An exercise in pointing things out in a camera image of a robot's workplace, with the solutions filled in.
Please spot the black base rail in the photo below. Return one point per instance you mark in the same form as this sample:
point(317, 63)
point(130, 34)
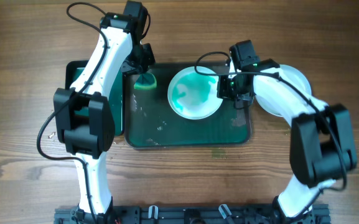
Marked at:
point(249, 214)

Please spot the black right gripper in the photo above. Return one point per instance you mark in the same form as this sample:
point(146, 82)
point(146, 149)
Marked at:
point(223, 92)

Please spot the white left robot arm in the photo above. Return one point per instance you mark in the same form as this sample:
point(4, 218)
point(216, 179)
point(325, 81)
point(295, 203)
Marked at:
point(83, 116)

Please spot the black tray with green water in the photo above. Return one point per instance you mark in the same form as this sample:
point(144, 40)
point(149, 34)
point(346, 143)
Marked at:
point(74, 70)

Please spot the white plate tray corner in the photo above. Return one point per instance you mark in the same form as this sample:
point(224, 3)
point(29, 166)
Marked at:
point(192, 93)

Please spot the grey serving tray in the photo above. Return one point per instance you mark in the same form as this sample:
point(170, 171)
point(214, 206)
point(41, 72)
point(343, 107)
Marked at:
point(151, 122)

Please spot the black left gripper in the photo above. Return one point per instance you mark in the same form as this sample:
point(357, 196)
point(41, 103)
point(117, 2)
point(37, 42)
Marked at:
point(147, 59)

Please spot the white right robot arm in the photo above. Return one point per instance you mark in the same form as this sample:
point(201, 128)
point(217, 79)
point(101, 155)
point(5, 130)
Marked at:
point(322, 146)

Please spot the green yellow sponge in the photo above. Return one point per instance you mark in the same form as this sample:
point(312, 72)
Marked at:
point(146, 81)

